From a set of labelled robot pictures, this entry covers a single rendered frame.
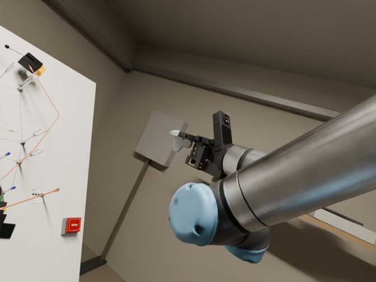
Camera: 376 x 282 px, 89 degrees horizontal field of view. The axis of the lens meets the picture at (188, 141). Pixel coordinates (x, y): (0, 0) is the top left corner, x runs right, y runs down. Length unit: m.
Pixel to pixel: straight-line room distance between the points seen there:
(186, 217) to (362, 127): 0.20
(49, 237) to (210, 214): 0.73
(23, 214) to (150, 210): 1.66
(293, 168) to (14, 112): 0.90
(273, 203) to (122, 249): 2.48
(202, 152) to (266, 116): 1.73
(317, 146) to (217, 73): 2.29
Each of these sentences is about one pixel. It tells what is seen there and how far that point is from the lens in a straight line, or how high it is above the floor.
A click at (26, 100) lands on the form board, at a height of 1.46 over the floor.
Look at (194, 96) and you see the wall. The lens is 2.41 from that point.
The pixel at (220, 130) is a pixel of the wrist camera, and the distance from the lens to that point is 0.47.
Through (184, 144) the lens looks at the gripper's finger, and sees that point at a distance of 0.52.
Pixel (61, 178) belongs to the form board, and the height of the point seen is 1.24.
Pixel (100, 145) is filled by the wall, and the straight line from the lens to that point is 2.96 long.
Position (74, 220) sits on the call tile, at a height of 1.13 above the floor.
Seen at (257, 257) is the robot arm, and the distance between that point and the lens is 0.39.
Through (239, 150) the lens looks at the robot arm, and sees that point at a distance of 0.41.
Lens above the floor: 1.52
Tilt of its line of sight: 4 degrees up
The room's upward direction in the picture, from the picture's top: 25 degrees clockwise
